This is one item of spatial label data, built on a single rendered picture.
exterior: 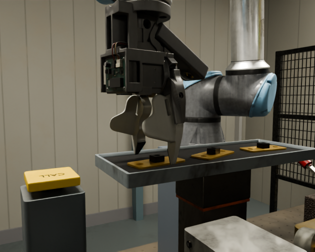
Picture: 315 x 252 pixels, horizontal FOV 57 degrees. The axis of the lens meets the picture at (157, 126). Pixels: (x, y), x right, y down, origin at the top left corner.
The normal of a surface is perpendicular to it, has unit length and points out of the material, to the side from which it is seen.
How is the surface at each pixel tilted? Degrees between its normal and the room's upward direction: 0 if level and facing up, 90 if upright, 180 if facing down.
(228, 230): 0
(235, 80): 97
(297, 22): 90
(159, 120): 72
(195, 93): 90
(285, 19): 90
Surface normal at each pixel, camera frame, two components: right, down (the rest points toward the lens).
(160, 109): 0.57, -0.22
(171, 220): -0.89, 0.04
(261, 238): 0.00, -1.00
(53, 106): 0.46, 0.08
